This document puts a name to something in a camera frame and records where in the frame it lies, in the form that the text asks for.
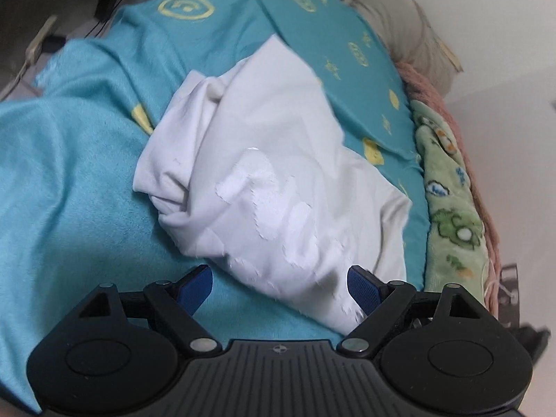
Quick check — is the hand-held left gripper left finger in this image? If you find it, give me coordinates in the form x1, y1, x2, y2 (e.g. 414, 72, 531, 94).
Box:
80, 265, 223, 354

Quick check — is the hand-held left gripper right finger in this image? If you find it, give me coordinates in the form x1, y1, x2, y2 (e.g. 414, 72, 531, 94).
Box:
341, 265, 485, 354

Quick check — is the white printed t-shirt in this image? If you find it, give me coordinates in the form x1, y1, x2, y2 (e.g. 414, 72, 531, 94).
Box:
132, 35, 413, 331

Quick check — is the green cartoon blanket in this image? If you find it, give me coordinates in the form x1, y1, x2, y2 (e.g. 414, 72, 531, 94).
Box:
410, 100, 493, 300

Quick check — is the grey object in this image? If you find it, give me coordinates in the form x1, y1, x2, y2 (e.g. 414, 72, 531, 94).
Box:
497, 263, 520, 326

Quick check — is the teal patterned bed sheet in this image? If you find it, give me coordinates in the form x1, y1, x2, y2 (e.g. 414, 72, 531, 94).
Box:
0, 0, 431, 415

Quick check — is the dark object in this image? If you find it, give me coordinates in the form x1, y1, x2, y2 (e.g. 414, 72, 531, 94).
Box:
515, 324, 550, 361

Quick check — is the pink fuzzy blanket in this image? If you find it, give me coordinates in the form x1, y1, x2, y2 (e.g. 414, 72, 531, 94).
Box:
395, 60, 505, 313

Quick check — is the grey pillow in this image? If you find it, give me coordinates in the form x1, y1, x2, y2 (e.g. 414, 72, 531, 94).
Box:
343, 0, 463, 96

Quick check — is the white power strip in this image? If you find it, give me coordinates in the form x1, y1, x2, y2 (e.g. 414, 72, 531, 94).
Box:
24, 14, 58, 68

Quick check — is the white cable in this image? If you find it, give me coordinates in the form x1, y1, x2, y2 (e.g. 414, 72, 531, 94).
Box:
489, 261, 520, 307

